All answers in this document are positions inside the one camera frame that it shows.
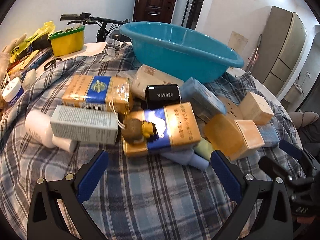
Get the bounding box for orange cream small box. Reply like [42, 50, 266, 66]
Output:
[204, 114, 265, 161]

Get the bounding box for person right hand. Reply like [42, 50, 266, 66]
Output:
[297, 216, 318, 229]

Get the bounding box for blue tissue pack flat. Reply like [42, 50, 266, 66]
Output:
[257, 124, 280, 147]

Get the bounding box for cream square box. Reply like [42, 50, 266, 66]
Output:
[238, 92, 274, 126]

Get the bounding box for round tan wooden disc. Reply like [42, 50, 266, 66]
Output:
[218, 96, 244, 120]

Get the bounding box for white plastic bottle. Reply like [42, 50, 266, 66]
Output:
[25, 110, 78, 153]

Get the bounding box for grey white medicine box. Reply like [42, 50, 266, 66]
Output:
[50, 105, 118, 145]

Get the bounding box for plaid blue shirt cloth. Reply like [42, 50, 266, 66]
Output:
[0, 39, 304, 240]

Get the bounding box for beige refrigerator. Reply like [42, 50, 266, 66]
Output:
[251, 6, 308, 96]

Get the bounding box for floral beige tumbler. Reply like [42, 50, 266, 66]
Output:
[228, 31, 248, 55]

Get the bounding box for white blue cream jar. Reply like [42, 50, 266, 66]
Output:
[2, 77, 24, 106]

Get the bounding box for black Zeesea box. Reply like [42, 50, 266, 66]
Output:
[145, 84, 181, 110]

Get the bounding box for gold blue cigarette carton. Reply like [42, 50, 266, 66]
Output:
[62, 75, 133, 115]

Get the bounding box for blue plastic basin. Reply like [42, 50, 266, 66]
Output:
[120, 22, 244, 83]

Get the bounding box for black scissors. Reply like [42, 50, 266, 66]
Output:
[43, 57, 62, 71]

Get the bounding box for beige cigarette carton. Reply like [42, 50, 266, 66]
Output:
[130, 64, 184, 100]

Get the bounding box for beige work glove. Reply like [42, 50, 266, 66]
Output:
[1, 33, 27, 58]

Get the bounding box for yellow green container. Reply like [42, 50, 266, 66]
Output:
[49, 25, 85, 57]

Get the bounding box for yellow plastic bag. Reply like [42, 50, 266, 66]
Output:
[10, 21, 55, 63]

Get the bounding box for black framed glass door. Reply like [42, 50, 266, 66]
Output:
[181, 0, 204, 30]

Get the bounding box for dark brown entrance door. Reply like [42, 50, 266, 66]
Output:
[132, 0, 176, 23]

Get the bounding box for brown figurine keychain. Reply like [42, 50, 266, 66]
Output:
[121, 119, 157, 144]

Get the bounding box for bicycle handlebar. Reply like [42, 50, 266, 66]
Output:
[60, 12, 131, 43]

